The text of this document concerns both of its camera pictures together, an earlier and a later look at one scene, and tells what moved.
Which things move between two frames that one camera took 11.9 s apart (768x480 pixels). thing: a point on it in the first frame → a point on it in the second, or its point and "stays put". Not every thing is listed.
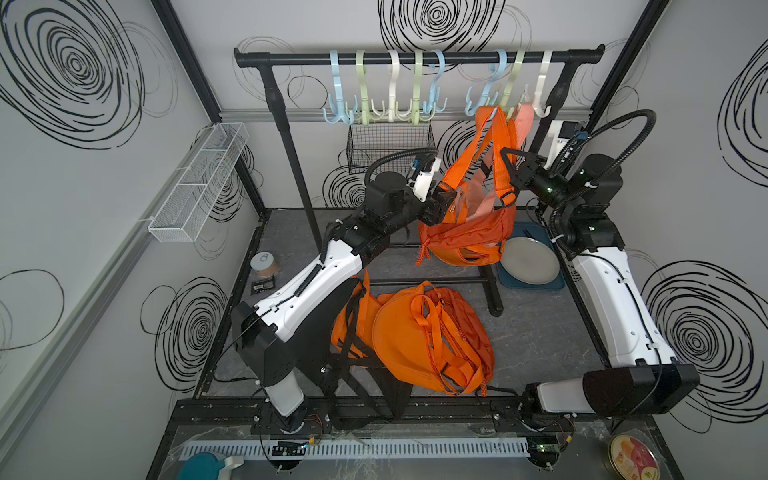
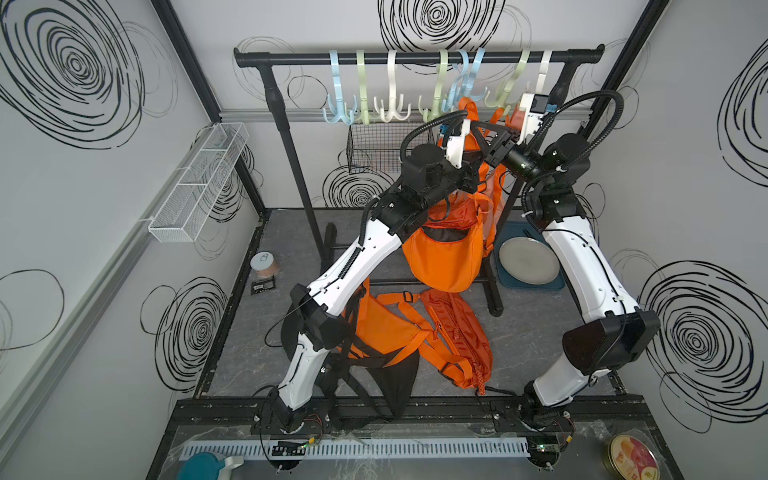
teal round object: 200,466 stays put
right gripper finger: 514,183 → 492,159
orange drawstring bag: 432,337 → 447,251
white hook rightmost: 537,107 stays put
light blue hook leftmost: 348,116 stays put
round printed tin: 632,459 stays put
